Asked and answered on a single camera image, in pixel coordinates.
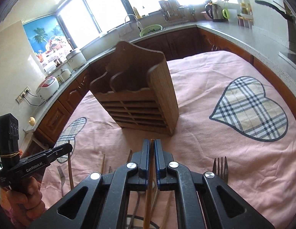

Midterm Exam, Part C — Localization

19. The wooden chopstick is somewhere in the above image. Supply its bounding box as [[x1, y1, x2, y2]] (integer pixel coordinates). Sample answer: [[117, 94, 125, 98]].
[[143, 139, 154, 229]]

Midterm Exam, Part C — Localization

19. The left hand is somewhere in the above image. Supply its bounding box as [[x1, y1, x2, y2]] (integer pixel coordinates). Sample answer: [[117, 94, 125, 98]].
[[6, 177, 47, 228]]

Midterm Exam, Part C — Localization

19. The silver fork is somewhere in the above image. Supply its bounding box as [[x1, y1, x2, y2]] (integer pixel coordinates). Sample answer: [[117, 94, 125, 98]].
[[212, 157, 229, 184], [57, 166, 66, 197]]

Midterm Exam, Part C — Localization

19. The brown chopstick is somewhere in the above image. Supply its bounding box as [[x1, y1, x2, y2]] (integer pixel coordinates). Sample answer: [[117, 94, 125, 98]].
[[68, 152, 74, 190]]

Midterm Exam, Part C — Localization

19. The pink tablecloth with hearts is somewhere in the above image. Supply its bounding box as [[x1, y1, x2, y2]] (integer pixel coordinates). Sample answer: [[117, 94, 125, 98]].
[[57, 51, 296, 228]]

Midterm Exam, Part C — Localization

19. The wooden utensil holder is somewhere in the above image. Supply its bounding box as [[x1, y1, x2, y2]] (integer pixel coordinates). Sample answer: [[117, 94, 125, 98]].
[[90, 41, 179, 135]]

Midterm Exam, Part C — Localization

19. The white red rice cooker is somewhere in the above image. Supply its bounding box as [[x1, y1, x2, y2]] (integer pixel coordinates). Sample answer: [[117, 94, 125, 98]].
[[36, 76, 59, 101]]

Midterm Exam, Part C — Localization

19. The small white pot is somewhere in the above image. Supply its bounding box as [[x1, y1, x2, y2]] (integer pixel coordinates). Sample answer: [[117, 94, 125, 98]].
[[59, 69, 71, 82]]

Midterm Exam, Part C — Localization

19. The white slow cooker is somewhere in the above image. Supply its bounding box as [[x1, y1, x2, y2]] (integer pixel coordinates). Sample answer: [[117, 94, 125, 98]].
[[66, 48, 87, 70]]

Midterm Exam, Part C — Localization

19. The tropical fruit poster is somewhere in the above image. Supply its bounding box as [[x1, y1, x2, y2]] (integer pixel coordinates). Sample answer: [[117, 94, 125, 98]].
[[23, 15, 72, 67]]

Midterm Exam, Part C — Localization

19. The green colander basket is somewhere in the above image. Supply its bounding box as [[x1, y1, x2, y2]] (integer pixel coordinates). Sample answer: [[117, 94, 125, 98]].
[[140, 24, 163, 37]]

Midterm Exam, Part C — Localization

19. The sink faucet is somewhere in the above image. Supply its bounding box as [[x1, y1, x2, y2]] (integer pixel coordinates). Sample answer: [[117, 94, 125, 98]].
[[125, 14, 143, 32]]

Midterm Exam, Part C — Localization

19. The dish drying rack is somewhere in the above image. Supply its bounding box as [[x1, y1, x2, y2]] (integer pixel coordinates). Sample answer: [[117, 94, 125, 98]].
[[159, 0, 196, 23]]

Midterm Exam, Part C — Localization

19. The electric kettle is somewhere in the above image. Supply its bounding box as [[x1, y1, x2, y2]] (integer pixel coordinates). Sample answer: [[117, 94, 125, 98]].
[[204, 2, 225, 22]]

